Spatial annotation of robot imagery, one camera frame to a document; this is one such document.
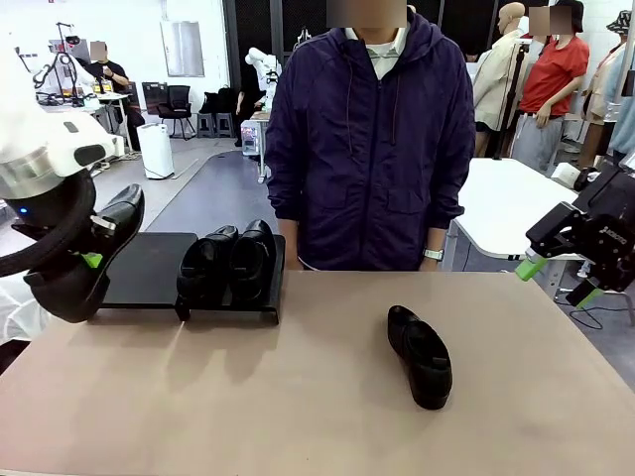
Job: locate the white table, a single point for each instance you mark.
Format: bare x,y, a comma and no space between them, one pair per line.
506,208

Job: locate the black metal shoe stand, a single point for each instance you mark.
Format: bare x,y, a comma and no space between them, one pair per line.
149,268
233,311

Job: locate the black buckle dress shoe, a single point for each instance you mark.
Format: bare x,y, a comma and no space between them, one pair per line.
203,277
426,372
121,230
253,268

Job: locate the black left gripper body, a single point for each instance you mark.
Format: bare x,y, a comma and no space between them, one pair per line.
35,210

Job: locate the white work desk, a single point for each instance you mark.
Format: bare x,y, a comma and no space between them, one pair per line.
116,104

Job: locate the black mesh office chair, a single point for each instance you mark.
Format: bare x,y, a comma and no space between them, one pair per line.
177,106

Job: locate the computer case with coloured lights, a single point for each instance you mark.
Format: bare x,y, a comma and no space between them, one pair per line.
249,139

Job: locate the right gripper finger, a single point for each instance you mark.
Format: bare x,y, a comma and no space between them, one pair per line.
585,295
555,230

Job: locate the silver wristwatch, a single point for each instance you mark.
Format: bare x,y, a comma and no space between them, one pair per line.
433,254

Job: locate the person left forearm purple sleeve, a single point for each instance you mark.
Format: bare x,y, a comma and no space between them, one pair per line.
451,203

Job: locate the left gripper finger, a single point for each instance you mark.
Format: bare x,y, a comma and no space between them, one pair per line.
104,224
91,260

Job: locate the seated man in black shirt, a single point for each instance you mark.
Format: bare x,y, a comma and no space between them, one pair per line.
111,79

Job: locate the person left hand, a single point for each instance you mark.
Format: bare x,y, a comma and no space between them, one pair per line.
429,265

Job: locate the mannequin in beige jacket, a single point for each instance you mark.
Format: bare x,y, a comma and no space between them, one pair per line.
496,84

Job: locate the background robot on desk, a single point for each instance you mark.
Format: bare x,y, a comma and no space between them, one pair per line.
67,64

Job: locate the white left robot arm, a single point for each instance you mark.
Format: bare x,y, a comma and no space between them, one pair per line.
30,129

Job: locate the white box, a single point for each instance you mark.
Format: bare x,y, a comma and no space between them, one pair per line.
564,174

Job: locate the white air purifier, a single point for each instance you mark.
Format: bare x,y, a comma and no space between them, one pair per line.
155,151

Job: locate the grey stool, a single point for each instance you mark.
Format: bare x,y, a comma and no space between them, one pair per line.
206,124
224,124

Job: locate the person right hand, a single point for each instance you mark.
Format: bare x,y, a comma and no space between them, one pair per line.
292,248

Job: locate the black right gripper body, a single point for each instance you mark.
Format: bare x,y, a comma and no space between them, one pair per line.
612,253

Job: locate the background person in black clothes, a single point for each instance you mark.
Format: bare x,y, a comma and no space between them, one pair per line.
248,109

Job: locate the white fabric cover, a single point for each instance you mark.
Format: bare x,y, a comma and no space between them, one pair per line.
20,317

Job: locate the person in purple jacket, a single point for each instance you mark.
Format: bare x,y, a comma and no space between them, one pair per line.
367,149

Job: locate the person right forearm purple sleeve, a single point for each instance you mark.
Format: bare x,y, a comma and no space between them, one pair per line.
284,198

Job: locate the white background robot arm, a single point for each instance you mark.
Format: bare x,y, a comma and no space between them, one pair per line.
260,62

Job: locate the grey wall panel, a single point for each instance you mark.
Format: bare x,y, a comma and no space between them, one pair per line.
182,49

